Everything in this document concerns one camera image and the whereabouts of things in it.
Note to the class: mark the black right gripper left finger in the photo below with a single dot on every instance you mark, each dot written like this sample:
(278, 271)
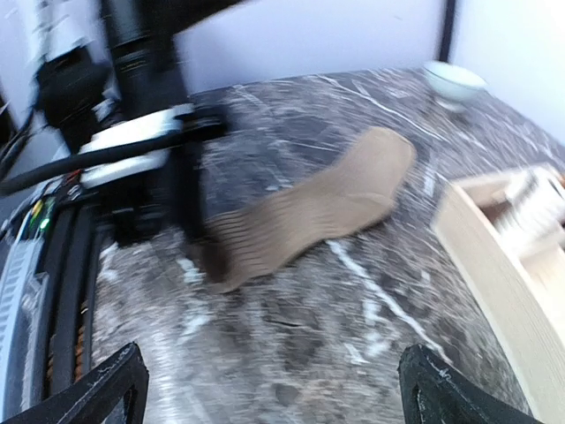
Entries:
(122, 376)

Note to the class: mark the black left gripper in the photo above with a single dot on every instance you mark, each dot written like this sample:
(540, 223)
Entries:
(143, 61)

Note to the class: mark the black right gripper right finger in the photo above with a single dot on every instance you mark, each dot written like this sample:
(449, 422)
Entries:
(434, 392)

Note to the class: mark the wooden compartment tray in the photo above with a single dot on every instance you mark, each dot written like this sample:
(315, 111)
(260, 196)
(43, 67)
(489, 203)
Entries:
(519, 287)

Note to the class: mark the beige ribbed sock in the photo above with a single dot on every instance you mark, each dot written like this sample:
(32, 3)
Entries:
(357, 191)

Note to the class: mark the green circuit board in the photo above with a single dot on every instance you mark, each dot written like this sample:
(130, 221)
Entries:
(40, 217)

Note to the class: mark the rolled white ribbed sock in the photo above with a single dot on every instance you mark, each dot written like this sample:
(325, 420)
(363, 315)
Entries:
(536, 204)

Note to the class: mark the teal striped ceramic bowl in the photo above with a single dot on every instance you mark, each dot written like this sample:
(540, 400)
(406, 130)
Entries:
(453, 86)

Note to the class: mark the black front table rail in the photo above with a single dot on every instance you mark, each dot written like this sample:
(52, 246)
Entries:
(51, 344)

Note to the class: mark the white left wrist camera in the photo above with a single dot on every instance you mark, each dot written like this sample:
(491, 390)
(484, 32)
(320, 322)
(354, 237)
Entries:
(133, 146)

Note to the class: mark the white slotted cable duct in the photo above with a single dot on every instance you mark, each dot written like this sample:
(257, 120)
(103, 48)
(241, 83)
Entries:
(13, 280)

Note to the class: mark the black left corner post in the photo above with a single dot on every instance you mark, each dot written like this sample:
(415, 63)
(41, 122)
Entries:
(448, 23)

